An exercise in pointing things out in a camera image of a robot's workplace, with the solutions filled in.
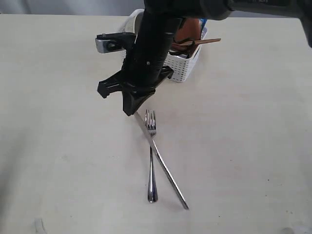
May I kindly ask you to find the upper wooden chopstick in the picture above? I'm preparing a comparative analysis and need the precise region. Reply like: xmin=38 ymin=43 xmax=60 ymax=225
xmin=172 ymin=38 xmax=221 ymax=47

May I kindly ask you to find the blue cloth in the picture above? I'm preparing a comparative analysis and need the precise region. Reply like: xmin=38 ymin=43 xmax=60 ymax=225
xmin=199 ymin=19 xmax=208 ymax=33

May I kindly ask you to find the silver metal fork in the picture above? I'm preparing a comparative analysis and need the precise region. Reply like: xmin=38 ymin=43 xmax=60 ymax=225
xmin=145 ymin=110 xmax=158 ymax=203

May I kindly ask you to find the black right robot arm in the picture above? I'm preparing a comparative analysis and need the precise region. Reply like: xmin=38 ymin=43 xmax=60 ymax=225
xmin=95 ymin=0 xmax=312 ymax=116

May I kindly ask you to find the silver table knife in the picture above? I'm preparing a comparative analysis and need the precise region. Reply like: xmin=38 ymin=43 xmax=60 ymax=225
xmin=134 ymin=112 xmax=189 ymax=210

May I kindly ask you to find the brown wooden plate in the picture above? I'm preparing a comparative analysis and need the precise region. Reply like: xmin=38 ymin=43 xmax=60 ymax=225
xmin=175 ymin=18 xmax=201 ymax=42

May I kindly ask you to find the white perforated plastic basket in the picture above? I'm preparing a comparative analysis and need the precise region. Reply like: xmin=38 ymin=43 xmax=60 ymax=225
xmin=117 ymin=9 xmax=202 ymax=83

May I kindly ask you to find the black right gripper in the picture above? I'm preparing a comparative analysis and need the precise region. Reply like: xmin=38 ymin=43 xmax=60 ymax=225
xmin=97 ymin=44 xmax=174 ymax=116

